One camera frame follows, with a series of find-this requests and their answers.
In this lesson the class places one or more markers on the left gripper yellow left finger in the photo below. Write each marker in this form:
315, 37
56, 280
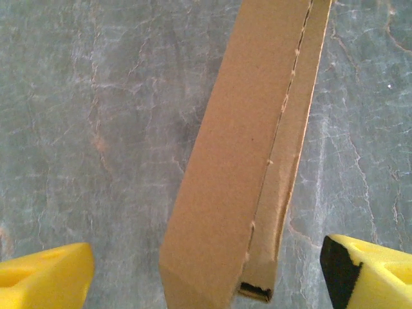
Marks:
45, 280

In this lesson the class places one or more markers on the brown cardboard box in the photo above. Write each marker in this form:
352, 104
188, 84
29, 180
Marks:
231, 161

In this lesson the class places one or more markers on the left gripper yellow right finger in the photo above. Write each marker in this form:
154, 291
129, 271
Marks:
380, 280

